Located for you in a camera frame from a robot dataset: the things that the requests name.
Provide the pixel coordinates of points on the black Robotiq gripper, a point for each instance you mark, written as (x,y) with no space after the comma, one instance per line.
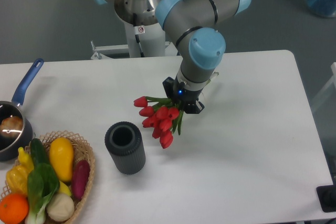
(186,98)

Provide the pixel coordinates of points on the red tulip bouquet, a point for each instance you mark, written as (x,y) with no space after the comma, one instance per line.
(162,115)

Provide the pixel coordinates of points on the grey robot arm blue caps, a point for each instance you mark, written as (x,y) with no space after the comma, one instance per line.
(190,26)

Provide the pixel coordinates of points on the dark grey ribbed vase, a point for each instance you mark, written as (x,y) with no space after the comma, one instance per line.
(123,141)

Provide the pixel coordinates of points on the woven wicker basket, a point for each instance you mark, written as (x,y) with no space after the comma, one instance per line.
(82,150)

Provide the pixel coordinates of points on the purple eggplant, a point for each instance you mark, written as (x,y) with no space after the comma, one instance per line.
(80,178)

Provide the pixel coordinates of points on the yellow squash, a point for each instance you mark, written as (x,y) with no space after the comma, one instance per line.
(61,156)

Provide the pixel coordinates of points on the green cucumber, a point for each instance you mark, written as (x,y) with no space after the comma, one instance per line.
(38,152)

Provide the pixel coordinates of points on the green bok choy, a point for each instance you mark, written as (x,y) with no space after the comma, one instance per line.
(42,184)

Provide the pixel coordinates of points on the beige garlic bulb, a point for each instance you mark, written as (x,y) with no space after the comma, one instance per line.
(61,207)

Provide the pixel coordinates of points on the bread roll in pan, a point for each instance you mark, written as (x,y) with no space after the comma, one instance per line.
(11,127)

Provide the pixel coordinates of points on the black device at table edge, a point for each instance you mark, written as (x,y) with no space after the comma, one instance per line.
(326,195)

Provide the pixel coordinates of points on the yellow bell pepper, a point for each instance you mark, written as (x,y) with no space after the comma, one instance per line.
(17,179)

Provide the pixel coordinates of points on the orange fruit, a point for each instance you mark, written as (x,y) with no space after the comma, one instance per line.
(14,208)

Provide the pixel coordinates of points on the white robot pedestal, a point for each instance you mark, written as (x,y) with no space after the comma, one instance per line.
(145,37)

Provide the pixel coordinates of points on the blue handled saucepan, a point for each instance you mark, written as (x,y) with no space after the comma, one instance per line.
(9,146)

